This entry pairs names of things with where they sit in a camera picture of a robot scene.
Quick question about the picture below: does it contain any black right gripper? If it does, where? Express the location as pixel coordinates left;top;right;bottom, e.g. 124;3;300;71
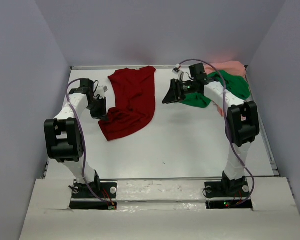
162;78;197;104

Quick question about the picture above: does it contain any red t-shirt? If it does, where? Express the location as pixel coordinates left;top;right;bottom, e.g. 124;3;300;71
98;66;156;141

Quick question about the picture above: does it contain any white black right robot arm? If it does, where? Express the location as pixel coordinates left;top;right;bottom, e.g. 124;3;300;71
162;61;260;199

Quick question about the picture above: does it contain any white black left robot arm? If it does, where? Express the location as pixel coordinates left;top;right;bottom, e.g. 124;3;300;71
43;78;108;198

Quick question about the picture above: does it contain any green t-shirt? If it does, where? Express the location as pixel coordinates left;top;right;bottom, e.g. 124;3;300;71
181;70;251;109

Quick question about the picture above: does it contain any pink t-shirt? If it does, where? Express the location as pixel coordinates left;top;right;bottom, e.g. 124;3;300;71
204;60;247;118

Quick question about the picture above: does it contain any white front cover board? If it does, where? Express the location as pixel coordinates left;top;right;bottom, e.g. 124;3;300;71
20;177;300;240

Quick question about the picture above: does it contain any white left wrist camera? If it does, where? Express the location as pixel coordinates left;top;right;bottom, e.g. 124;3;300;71
93;86;108;100

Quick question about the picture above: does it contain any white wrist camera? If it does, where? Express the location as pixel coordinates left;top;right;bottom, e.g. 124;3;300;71
172;64;186;81
93;86;108;100

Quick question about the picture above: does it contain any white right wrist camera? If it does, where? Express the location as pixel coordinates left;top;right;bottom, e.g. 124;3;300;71
172;64;186;81

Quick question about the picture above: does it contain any aluminium left table rail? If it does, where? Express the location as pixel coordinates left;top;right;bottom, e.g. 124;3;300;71
41;160;49;179

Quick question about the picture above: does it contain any aluminium table rail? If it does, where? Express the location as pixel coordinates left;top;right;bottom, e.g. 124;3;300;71
41;160;49;179
244;66;281;177

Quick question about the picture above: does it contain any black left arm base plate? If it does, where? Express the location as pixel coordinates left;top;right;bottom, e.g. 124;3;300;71
68;181;118;210

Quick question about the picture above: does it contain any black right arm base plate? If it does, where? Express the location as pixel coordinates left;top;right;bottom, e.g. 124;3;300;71
202;180;253;210

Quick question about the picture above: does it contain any aluminium right table rail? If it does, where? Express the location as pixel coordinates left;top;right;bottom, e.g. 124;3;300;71
244;66;281;177

